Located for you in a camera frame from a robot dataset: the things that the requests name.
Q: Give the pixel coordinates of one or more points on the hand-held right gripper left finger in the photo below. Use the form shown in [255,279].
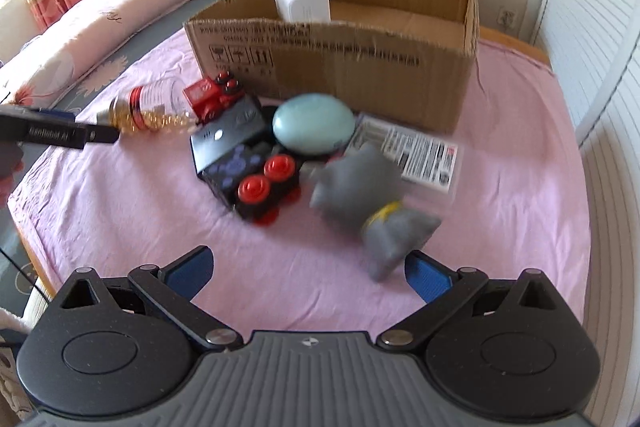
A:
[192,269]

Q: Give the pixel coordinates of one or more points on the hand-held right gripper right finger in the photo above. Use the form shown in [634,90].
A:
[425,277]

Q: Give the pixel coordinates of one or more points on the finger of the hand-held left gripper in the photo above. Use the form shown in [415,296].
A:
[52,112]
[102,134]

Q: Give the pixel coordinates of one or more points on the clear bottle yellow liquid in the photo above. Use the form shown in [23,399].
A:
[160,94]

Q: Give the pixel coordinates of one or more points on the black toy car red wheels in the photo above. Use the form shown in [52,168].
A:
[235,169]

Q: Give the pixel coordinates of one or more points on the grey plush toy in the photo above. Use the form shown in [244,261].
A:
[350,192]

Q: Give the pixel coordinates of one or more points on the red toy block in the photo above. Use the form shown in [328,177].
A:
[210,97]

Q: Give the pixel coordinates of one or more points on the clear plastic card box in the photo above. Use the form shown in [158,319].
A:
[425,157]

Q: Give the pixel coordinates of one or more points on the black device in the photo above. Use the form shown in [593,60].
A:
[225,132]

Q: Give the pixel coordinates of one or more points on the teal oval case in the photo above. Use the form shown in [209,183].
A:
[312,124]

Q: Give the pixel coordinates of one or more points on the cardboard box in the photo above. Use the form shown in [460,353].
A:
[350,72]

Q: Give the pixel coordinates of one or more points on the grey-blue floral bed sheet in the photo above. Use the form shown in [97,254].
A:
[140,44]

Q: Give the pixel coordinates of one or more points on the pink bed sheet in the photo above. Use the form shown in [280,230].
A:
[310,282]

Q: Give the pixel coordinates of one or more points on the pink floral pillow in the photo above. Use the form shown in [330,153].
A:
[125,12]

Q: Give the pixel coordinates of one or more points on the white louvered closet doors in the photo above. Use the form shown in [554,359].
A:
[590,32]

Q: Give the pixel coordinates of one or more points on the wooden bed side rail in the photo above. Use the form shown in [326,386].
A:
[515,47]

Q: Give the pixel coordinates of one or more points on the wall socket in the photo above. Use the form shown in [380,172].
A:
[507,18]

